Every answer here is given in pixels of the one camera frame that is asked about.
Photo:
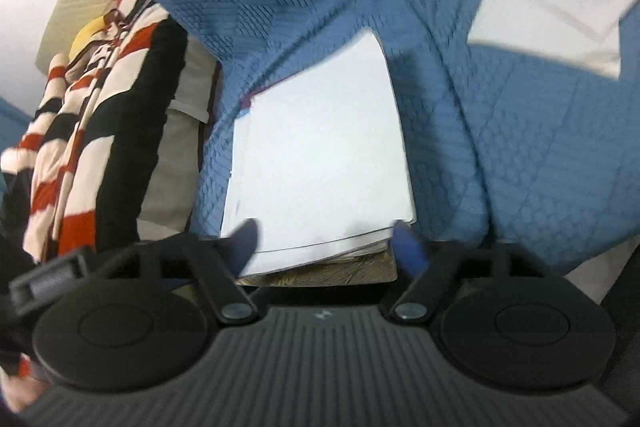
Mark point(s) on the yellow plush toy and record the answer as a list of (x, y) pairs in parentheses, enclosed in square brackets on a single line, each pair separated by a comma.
[(85, 39)]

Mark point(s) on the brown cover book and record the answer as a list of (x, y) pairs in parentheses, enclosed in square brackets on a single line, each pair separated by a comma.
[(325, 274)]

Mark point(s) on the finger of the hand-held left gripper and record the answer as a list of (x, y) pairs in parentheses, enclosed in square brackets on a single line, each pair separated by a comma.
[(175, 238)]

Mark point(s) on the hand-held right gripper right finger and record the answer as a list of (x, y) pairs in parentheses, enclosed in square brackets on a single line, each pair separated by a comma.
[(412, 249)]

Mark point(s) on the red black white striped blanket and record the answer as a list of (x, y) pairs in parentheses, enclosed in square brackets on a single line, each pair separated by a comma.
[(155, 107)]

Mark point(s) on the beige pillow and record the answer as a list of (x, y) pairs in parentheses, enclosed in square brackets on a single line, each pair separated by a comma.
[(175, 157)]

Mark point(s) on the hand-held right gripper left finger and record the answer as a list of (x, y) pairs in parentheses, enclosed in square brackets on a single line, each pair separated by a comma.
[(245, 247)]

